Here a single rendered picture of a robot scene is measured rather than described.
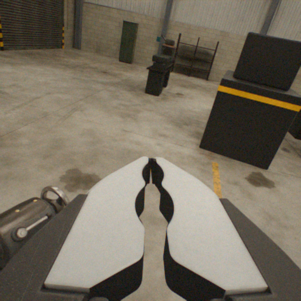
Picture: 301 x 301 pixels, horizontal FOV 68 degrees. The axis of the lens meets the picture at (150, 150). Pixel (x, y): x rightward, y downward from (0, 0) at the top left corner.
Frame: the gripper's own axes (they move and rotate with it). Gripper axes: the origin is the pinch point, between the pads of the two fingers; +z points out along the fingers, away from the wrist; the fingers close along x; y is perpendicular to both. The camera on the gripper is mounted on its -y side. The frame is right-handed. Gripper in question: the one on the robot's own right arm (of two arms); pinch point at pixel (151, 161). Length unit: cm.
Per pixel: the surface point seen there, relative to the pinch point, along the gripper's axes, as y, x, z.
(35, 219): 41, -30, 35
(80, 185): 150, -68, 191
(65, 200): 42, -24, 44
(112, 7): -113, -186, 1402
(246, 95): 72, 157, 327
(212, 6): -133, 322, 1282
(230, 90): 67, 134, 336
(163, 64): 72, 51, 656
